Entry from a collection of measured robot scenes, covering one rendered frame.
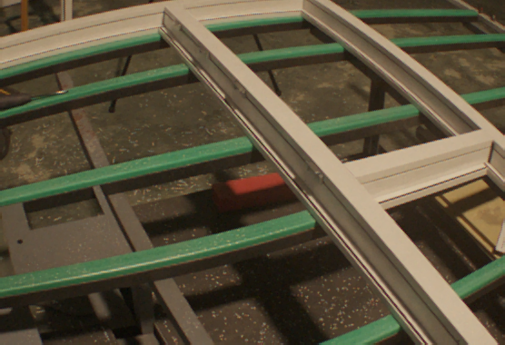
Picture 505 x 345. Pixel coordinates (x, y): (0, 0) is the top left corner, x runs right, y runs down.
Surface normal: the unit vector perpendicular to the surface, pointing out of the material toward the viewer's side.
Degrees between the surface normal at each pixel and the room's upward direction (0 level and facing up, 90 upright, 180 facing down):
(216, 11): 90
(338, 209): 90
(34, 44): 90
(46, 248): 0
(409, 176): 90
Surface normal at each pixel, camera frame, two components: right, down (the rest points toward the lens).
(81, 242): 0.04, -0.84
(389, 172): 0.40, 0.51
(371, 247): -0.91, 0.18
